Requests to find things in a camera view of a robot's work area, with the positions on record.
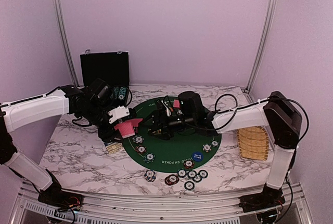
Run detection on red card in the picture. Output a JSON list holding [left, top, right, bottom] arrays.
[[130, 118, 143, 128], [173, 99, 180, 108]]

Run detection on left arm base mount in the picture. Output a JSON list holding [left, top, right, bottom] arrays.
[[38, 191, 83, 212]]

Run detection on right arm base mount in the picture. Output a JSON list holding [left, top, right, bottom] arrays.
[[239, 193, 286, 213]]

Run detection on teal chip mat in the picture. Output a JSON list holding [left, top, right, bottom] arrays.
[[211, 140, 219, 147]]

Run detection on white blue chip stack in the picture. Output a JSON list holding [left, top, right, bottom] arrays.
[[144, 170, 156, 182]]

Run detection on white blue chips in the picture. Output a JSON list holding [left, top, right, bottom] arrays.
[[132, 135, 144, 144]]

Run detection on woven bamboo basket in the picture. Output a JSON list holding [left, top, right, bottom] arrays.
[[237, 126, 269, 161]]

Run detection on black poker chip case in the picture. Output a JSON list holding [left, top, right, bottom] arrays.
[[80, 51, 130, 105]]

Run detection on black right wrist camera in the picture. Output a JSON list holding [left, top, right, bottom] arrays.
[[178, 91, 207, 124]]

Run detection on aluminium frame post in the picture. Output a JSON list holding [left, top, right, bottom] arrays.
[[53, 0, 80, 86], [244, 0, 277, 94]]

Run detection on teal chips in case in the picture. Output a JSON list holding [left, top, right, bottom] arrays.
[[110, 86, 129, 101]]

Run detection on front aluminium rail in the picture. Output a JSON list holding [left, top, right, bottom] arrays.
[[15, 182, 313, 224]]

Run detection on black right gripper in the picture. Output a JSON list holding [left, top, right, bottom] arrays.
[[138, 110, 196, 140]]

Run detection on red black chip stack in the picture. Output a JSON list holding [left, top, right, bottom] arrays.
[[164, 174, 179, 186]]

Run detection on round green poker mat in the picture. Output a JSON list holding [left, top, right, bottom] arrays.
[[123, 96, 222, 173]]

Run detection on left aluminium frame post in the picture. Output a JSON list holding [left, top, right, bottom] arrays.
[[53, 0, 80, 86]]

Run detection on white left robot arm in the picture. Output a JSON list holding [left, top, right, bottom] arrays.
[[1, 85, 130, 206]]

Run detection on red striped card deck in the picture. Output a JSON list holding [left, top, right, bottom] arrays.
[[114, 121, 135, 138]]

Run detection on blue small blind button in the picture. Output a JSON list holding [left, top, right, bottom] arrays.
[[191, 152, 203, 162]]

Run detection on teal chips mat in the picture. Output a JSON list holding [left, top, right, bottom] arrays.
[[144, 153, 156, 163]]

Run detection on right aluminium frame post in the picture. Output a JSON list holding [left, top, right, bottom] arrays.
[[244, 0, 277, 94]]

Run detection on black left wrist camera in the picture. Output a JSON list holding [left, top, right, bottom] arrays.
[[88, 78, 112, 106]]

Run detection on blue gold card box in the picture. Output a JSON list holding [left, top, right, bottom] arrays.
[[104, 141, 123, 154]]

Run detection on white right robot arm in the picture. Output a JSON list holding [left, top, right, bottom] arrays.
[[144, 91, 307, 207]]

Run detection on teal chip one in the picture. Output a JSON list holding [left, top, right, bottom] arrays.
[[177, 169, 187, 178]]

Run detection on teal chip three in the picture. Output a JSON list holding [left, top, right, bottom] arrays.
[[198, 169, 208, 178]]

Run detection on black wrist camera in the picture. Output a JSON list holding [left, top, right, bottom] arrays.
[[88, 78, 112, 106], [178, 91, 207, 124]]

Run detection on teal chip four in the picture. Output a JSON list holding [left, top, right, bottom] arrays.
[[184, 181, 195, 191]]

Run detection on red chips bottom mat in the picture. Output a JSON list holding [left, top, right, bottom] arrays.
[[183, 160, 194, 169]]

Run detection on teal chip two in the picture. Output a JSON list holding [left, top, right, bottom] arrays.
[[187, 170, 197, 178]]

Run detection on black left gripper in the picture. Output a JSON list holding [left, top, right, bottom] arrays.
[[79, 101, 124, 142]]

